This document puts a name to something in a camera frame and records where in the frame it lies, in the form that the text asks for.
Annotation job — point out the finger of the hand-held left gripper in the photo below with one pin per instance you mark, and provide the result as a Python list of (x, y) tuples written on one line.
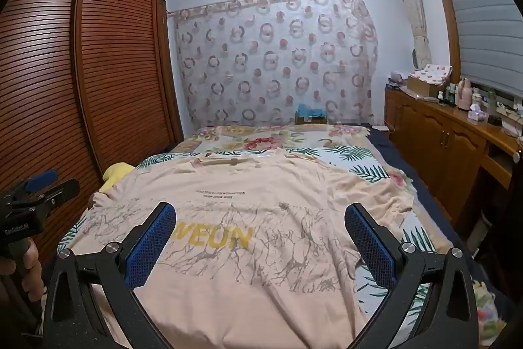
[(41, 179), (61, 189)]

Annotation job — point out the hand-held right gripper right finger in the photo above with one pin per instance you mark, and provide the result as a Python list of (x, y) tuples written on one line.
[(371, 246)]

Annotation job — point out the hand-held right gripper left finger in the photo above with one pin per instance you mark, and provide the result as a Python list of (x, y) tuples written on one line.
[(151, 246)]

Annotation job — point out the beige printed t-shirt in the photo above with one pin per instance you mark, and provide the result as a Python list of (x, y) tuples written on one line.
[(253, 202)]

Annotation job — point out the person's left hand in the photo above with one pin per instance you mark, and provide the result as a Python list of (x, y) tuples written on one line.
[(24, 271)]

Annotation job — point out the yellow plush toy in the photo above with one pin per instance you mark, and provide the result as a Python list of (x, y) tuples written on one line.
[(114, 173)]

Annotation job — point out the white power strip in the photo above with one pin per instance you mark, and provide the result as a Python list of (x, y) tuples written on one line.
[(382, 127)]

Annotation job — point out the slatted wooden wardrobe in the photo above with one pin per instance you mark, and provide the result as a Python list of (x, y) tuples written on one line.
[(102, 67)]

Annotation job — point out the wooden sideboard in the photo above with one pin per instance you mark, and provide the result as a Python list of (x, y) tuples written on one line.
[(441, 136)]

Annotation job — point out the small brown box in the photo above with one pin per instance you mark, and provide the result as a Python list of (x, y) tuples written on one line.
[(310, 121)]

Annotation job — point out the blue plastic item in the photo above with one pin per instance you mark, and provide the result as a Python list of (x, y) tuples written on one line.
[(310, 111)]

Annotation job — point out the cardboard box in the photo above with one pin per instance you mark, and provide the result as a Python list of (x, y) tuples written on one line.
[(423, 86)]

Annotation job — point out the cluster of cosmetic bottles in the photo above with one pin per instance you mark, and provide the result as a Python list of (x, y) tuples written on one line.
[(447, 94)]

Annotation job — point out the purple tissue box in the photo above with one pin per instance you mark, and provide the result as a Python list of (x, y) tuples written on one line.
[(476, 112)]

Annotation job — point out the pink bottle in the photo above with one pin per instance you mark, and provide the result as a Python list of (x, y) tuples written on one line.
[(464, 89)]

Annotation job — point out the circle-patterned sheer curtain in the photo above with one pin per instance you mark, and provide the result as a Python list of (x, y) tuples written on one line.
[(278, 58)]

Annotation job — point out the beige window curtain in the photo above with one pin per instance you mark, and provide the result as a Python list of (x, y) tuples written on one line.
[(412, 5)]

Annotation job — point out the grey window blind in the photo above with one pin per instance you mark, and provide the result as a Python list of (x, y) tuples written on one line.
[(486, 13)]

